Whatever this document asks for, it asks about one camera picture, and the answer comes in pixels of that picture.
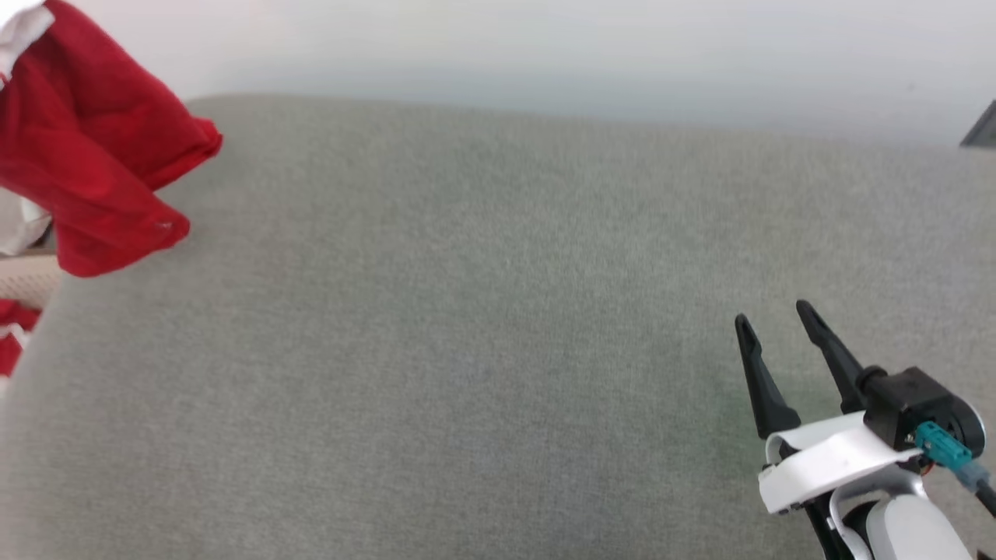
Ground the red garment in basket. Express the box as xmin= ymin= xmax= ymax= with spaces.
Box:
xmin=0 ymin=299 xmax=43 ymax=379

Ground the beige laundry basket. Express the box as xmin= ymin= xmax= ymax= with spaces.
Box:
xmin=0 ymin=247 xmax=65 ymax=313

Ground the dark grey slanted object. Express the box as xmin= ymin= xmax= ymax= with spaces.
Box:
xmin=959 ymin=100 xmax=996 ymax=149

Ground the red white-trimmed garment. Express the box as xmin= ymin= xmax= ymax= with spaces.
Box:
xmin=0 ymin=0 xmax=224 ymax=278

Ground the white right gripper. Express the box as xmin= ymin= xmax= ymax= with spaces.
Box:
xmin=735 ymin=299 xmax=925 ymax=516

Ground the teal right camera connector cable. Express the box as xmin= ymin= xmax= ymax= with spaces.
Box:
xmin=914 ymin=421 xmax=996 ymax=516

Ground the grey fabric sofa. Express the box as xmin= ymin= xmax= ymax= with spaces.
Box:
xmin=0 ymin=93 xmax=996 ymax=560

